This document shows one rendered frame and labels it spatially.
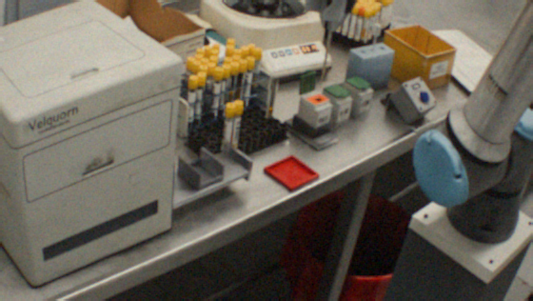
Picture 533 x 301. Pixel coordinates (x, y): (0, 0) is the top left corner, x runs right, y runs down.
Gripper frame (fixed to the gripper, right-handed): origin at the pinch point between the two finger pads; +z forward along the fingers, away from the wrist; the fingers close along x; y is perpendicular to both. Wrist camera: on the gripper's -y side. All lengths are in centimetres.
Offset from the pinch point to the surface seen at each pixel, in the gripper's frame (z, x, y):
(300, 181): 23.4, 9.1, 12.1
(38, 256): 17, 7, 64
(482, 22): 24, -16, -96
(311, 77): 13.2, -3.2, -0.9
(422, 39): 17, -8, -47
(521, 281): 111, 29, -109
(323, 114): 18.0, 1.9, 0.3
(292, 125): 22.2, -2.9, 2.4
